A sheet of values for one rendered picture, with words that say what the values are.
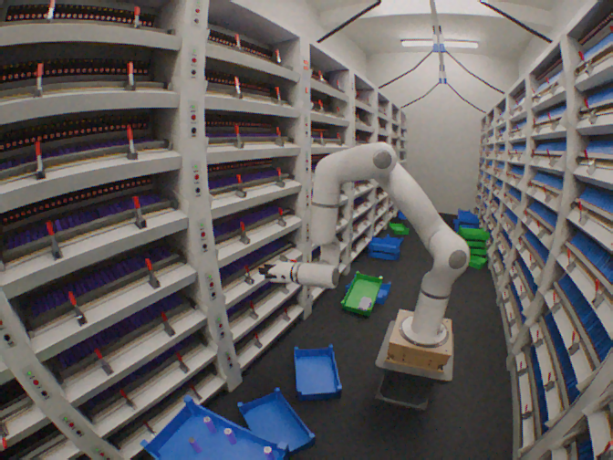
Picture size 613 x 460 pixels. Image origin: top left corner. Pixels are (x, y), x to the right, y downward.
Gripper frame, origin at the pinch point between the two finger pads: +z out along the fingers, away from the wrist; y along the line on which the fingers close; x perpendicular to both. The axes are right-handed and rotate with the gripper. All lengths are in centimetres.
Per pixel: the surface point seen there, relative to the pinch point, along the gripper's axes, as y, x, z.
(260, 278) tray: 5.6, -8.1, 9.7
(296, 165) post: 42, 39, 4
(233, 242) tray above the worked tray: -4.7, 13.0, 10.1
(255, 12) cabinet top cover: 7, 109, -10
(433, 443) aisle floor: -12, -71, -76
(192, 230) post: -26.8, 24.5, 3.6
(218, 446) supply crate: -61, -22, -26
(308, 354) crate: 15, -57, -3
